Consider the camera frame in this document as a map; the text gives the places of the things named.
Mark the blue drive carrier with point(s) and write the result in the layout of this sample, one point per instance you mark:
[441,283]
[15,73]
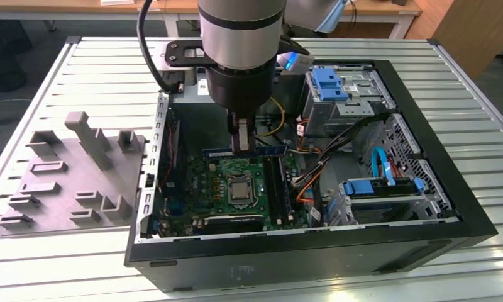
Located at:
[329,91]

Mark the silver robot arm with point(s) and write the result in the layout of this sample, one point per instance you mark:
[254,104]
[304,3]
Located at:
[238,37]

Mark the green motherboard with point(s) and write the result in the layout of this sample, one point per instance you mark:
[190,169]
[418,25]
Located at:
[205,188]

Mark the wooden cabinet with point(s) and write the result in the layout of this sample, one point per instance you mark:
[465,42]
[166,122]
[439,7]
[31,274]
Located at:
[478,31]

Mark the white box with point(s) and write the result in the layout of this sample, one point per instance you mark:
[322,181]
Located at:
[114,2]

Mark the hard disk in blue carrier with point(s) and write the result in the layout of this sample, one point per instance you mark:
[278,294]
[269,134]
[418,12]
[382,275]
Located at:
[361,187]

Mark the grey parts rack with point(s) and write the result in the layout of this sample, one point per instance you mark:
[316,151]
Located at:
[88,176]

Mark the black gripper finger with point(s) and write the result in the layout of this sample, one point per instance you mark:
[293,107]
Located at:
[230,126]
[242,138]

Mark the silver disk bay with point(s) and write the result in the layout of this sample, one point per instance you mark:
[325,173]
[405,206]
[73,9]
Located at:
[402,201]

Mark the black CPU socket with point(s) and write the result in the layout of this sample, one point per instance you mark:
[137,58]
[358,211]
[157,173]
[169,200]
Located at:
[240,206]

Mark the grey power supply unit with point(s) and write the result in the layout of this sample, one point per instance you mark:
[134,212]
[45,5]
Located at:
[197,126]

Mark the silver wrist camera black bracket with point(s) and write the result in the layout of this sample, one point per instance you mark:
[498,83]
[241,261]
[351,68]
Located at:
[180,53]
[300,61]

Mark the silver CPU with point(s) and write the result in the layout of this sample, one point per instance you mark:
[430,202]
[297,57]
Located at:
[240,191]

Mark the black graphics card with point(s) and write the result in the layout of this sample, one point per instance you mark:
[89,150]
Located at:
[234,221]

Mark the wooden desk white frame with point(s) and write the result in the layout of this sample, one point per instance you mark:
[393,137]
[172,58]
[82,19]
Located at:
[381,7]

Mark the silver drive cage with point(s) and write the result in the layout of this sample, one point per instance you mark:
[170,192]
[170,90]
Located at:
[351,110]

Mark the black PC case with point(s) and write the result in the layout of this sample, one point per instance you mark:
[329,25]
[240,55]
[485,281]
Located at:
[277,267]

